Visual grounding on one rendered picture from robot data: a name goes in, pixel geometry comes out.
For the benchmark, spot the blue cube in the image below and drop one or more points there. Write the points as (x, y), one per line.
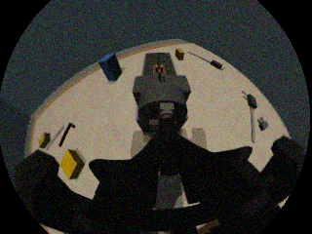
(111, 67)

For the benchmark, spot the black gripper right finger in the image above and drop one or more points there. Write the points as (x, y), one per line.
(197, 166)

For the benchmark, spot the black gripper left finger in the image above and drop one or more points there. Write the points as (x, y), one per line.
(142, 170)

